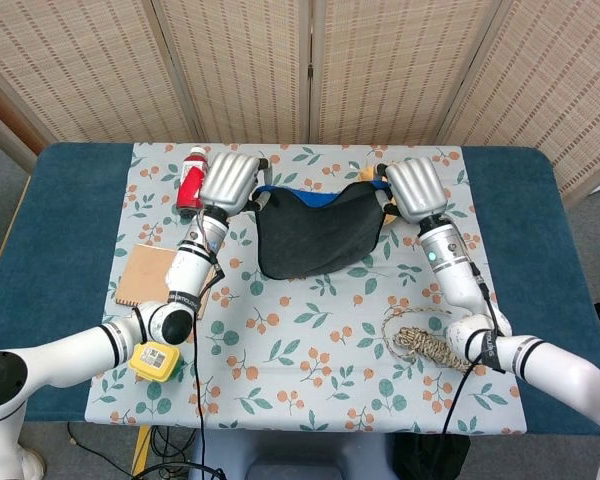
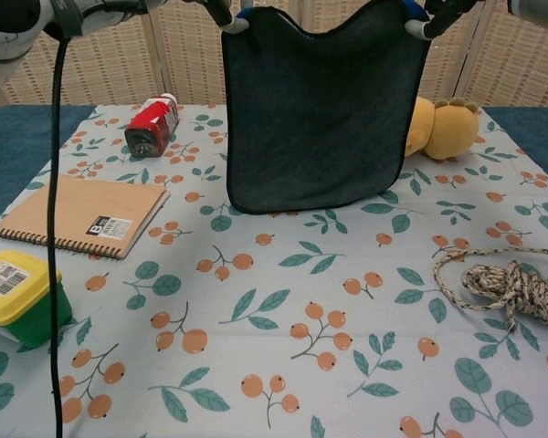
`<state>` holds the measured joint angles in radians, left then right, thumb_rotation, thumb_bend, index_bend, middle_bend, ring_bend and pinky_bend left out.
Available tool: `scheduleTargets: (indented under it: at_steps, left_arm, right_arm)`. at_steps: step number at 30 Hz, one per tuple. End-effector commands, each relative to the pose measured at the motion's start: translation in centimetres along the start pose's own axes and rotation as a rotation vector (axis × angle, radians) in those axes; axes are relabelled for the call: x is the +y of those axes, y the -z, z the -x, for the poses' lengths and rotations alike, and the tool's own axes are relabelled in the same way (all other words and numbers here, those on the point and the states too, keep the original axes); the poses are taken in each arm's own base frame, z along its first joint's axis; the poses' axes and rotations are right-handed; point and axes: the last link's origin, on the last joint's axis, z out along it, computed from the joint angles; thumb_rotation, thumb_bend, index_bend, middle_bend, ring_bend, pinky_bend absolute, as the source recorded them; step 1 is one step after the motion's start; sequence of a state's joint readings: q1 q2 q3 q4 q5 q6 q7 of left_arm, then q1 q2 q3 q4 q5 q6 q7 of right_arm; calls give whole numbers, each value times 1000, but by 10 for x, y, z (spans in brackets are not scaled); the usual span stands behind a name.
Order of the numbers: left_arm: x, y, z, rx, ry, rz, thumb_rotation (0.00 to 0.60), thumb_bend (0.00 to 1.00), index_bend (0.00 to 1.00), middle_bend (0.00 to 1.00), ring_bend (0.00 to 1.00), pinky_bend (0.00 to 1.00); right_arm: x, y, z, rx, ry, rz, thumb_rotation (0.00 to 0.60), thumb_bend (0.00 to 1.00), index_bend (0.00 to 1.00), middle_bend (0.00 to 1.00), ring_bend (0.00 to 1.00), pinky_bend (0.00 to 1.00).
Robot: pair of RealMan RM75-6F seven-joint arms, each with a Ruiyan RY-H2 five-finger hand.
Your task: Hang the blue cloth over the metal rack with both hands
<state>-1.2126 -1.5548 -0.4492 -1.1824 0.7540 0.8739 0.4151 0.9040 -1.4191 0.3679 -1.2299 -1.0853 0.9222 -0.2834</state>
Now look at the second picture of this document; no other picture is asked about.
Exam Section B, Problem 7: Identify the green container with yellow lid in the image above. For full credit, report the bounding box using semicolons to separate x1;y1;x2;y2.
0;249;73;350

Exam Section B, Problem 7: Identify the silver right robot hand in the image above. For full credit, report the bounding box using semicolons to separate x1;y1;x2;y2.
406;0;548;41

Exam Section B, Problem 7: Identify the brown spiral notebook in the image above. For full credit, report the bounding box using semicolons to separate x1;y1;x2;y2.
0;172;172;262

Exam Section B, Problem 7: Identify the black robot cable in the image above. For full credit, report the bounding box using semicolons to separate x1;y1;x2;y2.
47;8;69;438

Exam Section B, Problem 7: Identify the yellow plush animal toy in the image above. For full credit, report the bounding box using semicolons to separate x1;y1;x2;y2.
404;95;481;162

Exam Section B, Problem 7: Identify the tablecloth with fruit leaf print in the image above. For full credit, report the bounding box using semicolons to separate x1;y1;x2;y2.
0;103;548;438

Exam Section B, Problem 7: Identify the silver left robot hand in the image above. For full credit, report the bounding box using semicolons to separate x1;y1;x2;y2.
84;0;250;36

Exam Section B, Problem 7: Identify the teal table cover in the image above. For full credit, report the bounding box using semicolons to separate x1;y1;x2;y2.
0;104;548;234

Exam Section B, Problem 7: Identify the blue microfiber cloth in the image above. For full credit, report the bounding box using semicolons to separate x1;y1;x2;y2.
221;0;433;215

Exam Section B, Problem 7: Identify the coiled speckled beige rope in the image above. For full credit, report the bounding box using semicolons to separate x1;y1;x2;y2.
432;245;548;334

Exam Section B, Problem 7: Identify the red drink bottle, white cap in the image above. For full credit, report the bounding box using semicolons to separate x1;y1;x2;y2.
123;92;182;160

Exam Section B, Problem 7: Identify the woven bamboo folding screen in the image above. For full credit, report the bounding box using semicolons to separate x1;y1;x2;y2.
0;0;548;109

